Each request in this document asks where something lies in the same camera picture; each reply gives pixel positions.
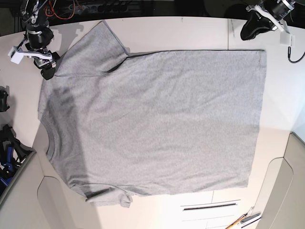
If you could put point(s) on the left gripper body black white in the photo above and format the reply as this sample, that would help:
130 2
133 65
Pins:
274 14

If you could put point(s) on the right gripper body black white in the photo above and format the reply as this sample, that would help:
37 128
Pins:
42 58

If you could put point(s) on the grey T-shirt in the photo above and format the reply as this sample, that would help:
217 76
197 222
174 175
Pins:
163 123

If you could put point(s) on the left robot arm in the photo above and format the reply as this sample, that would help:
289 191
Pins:
290 7

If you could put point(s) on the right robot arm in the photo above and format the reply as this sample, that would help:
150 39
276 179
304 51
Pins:
39 36

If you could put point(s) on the black device at left edge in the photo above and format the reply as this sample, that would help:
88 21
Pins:
3 100

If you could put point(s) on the blue black equipment pile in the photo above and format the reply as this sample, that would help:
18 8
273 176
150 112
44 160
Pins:
12 155

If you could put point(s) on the grey flat tool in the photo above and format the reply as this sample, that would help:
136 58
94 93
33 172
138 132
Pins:
249 220

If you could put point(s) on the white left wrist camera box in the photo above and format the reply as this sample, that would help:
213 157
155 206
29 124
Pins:
287 39

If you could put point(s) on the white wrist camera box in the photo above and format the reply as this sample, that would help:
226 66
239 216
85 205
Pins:
15 55
287 39

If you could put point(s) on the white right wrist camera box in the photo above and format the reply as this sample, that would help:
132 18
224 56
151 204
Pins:
15 55

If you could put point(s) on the wooden handled tool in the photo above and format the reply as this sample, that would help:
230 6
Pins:
240 219

